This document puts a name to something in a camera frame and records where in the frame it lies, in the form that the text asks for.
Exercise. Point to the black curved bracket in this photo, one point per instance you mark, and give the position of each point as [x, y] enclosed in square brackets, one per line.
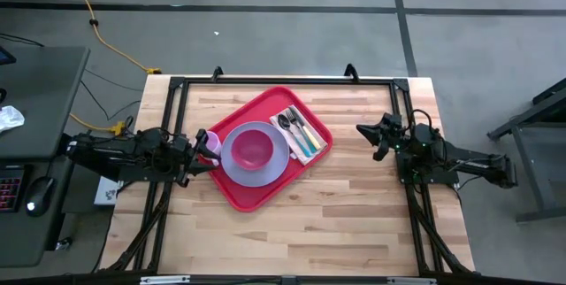
[351, 71]
[216, 73]

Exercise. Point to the backlit black keyboard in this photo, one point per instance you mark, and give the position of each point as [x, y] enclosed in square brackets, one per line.
[9, 192]

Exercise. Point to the black desk caster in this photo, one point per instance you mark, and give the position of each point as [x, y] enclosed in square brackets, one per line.
[64, 244]

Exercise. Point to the black desk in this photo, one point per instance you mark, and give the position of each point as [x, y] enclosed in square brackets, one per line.
[40, 99]

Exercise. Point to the dark screen device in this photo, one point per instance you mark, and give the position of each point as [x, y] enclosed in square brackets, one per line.
[5, 57]

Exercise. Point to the red plastic tray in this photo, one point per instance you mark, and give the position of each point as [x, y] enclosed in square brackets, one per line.
[256, 196]

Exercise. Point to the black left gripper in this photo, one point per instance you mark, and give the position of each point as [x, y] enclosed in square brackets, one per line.
[185, 159]

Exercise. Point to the black metal rig frame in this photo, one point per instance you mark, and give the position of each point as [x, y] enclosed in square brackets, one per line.
[265, 81]

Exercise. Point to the beige cloth napkin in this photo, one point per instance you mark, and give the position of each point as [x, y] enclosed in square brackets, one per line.
[280, 132]

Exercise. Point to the silver metal bracket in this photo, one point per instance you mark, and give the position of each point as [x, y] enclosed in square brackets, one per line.
[164, 280]
[411, 281]

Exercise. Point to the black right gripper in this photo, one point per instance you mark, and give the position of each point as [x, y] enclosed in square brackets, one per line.
[392, 132]

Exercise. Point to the crumpled white tissue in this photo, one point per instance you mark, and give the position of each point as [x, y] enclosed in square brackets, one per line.
[9, 117]

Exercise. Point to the red plastic bowl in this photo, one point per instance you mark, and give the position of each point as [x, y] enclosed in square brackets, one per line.
[252, 150]

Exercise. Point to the black computer mouse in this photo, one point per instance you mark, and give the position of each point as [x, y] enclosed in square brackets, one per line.
[40, 196]

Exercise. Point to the dark grey side table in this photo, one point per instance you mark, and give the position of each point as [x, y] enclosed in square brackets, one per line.
[530, 143]

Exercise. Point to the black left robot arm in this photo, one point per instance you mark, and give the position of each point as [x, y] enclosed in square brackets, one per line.
[110, 152]

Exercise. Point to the white printed box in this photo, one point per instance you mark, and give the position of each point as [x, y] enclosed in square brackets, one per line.
[106, 192]

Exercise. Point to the lavender plastic plate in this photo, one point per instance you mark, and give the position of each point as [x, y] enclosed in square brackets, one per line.
[234, 172]

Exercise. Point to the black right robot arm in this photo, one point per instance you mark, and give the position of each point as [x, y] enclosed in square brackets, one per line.
[464, 161]

